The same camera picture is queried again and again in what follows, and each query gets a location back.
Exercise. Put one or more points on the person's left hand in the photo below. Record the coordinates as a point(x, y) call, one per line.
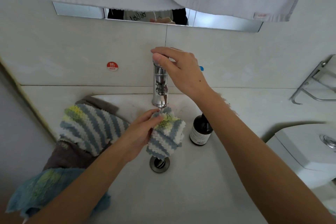
point(137, 134)

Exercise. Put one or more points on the person's right hand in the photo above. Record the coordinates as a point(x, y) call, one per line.
point(183, 74)

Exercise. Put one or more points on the brown cloth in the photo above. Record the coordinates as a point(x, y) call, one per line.
point(68, 155)

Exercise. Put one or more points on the white ceramic sink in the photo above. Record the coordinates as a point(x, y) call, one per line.
point(199, 189)

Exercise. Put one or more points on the blue stained cloth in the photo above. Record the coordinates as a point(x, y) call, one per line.
point(42, 192)

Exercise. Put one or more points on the person's left forearm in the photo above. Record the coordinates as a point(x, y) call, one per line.
point(78, 189)

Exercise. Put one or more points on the person's right forearm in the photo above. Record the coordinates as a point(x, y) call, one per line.
point(257, 163)

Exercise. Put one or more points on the metal sink drain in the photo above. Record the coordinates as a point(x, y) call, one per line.
point(159, 164)

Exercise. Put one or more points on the blue round sticker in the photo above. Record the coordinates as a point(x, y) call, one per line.
point(201, 68)

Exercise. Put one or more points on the chrome faucet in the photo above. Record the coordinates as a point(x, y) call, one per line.
point(159, 87)

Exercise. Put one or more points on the black pump soap bottle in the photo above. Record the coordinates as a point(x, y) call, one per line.
point(200, 132)

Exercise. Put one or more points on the red round sticker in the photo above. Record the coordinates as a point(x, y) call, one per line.
point(112, 66)

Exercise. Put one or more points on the white toilet tank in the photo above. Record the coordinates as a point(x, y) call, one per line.
point(299, 153)

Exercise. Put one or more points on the chrome flush button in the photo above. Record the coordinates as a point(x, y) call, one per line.
point(329, 141)

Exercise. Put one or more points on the wall mirror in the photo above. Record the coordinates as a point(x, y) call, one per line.
point(225, 21)

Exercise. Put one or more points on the metal wall shelf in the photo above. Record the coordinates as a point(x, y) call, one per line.
point(312, 87)

